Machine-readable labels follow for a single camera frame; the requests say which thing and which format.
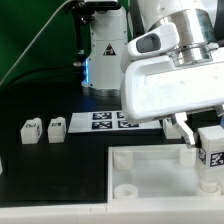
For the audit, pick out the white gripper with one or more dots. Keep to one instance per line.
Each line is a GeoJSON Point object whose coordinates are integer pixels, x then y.
{"type": "Point", "coordinates": [154, 89]}

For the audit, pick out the white square table top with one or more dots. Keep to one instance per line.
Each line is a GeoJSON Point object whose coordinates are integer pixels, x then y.
{"type": "Point", "coordinates": [156, 171]}

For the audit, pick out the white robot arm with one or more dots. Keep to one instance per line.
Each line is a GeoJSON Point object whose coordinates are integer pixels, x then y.
{"type": "Point", "coordinates": [187, 31]}

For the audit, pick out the white marker sheet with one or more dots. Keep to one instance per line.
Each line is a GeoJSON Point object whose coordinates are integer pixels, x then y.
{"type": "Point", "coordinates": [105, 121]}

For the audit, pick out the white part left edge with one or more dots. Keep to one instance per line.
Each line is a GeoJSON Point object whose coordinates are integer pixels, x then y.
{"type": "Point", "coordinates": [1, 169]}

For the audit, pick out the white front rail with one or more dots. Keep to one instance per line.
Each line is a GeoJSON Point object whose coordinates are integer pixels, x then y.
{"type": "Point", "coordinates": [166, 211]}

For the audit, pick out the black camera stand pole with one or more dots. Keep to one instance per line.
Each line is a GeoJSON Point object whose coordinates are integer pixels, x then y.
{"type": "Point", "coordinates": [82, 15]}

